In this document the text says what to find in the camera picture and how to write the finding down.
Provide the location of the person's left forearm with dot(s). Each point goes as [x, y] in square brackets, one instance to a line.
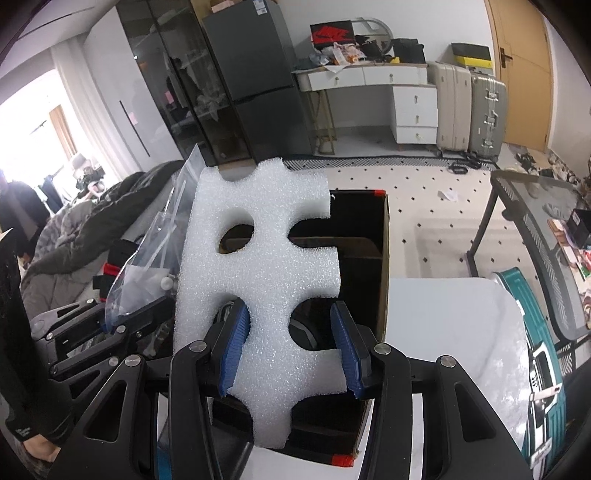
[27, 369]

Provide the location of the clear plastic bag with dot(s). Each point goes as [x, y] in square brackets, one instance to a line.
[152, 249]

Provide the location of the white paper scrap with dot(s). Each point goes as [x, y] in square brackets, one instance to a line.
[448, 194]

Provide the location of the small black box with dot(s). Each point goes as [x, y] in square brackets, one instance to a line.
[579, 226]

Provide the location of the snack package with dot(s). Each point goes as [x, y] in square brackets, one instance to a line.
[346, 53]

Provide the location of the person's left hand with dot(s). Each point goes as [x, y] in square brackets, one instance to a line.
[37, 454]

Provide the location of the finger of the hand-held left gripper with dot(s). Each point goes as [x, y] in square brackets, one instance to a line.
[74, 325]
[87, 362]

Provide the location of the black yellow box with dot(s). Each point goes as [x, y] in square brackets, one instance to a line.
[471, 53]

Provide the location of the black slippers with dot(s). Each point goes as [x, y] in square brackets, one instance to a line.
[524, 160]

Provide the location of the wooden door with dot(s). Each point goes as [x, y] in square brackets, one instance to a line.
[521, 92]

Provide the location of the white desk with drawers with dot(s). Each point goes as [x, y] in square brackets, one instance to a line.
[415, 106]

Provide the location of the beige suitcase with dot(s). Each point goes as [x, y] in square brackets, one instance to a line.
[450, 110]

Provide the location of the black cardboard box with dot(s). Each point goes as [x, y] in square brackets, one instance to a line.
[364, 258]

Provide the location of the grey sofa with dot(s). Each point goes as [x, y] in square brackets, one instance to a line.
[138, 221]

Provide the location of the glass display cabinet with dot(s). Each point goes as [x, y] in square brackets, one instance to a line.
[175, 83]

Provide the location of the teal patterned box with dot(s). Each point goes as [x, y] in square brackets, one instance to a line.
[545, 323]

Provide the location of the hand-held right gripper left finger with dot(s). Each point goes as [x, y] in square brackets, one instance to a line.
[238, 341]

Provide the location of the silver suitcase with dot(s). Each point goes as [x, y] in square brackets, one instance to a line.
[487, 120]

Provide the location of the dark grey refrigerator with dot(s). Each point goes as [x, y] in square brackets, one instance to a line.
[258, 92]

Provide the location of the black red bag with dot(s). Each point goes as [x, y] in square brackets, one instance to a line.
[115, 267]

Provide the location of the dark padded jacket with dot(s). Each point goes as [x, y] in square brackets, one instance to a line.
[74, 240]

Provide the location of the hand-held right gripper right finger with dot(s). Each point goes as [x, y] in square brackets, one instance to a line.
[346, 350]

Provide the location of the white foam piece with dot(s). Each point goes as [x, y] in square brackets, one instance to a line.
[258, 258]

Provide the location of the red black box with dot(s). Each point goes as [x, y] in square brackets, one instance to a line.
[330, 32]

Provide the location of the glass table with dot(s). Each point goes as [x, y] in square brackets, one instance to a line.
[531, 207]

